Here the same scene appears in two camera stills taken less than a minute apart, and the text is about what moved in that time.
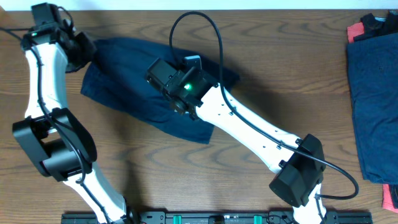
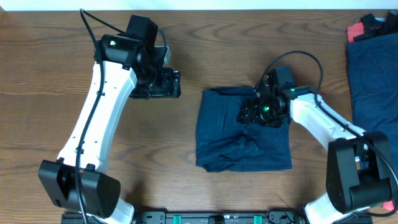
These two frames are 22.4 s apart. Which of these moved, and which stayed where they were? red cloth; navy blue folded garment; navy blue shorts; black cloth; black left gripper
Moved: black left gripper; navy blue shorts
Stayed: navy blue folded garment; red cloth; black cloth
